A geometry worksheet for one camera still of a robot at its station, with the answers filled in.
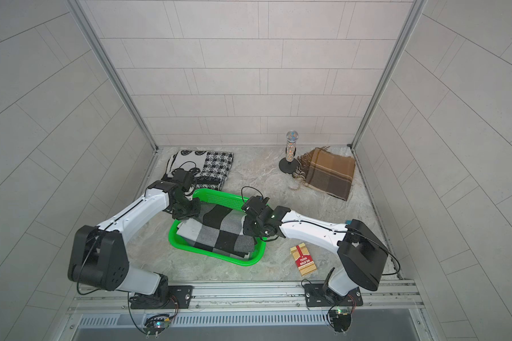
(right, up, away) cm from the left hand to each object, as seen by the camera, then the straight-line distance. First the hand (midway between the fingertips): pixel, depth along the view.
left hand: (201, 211), depth 87 cm
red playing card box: (+41, -16, -8) cm, 44 cm away
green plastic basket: (+12, +3, +3) cm, 13 cm away
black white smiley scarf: (-4, +20, +16) cm, 26 cm away
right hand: (+19, -6, -6) cm, 21 cm away
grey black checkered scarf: (+9, -5, -6) cm, 12 cm away
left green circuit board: (-8, -31, -21) cm, 38 cm away
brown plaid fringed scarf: (+56, +16, +17) cm, 61 cm away
